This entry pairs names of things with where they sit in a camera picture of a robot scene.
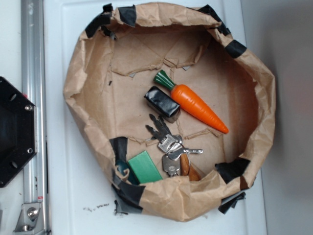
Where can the black box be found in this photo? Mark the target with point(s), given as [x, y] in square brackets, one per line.
[163, 104]

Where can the silver keys bunch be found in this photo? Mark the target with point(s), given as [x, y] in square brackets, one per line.
[171, 145]

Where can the orange plastic toy carrot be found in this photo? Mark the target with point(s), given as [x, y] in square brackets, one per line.
[191, 102]

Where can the green rectangular block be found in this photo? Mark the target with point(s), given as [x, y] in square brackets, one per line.
[144, 168]

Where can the dark teal object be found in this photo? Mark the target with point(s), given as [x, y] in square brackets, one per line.
[125, 170]

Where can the wooden key fob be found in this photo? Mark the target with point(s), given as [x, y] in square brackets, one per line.
[186, 169]

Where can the brown paper bag bin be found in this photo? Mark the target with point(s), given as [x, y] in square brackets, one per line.
[113, 65]

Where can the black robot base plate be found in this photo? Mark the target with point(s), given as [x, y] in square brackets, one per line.
[17, 131]

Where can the aluminium frame rail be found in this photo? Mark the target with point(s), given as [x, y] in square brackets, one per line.
[35, 181]

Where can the metal corner bracket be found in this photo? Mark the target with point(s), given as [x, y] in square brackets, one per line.
[31, 220]

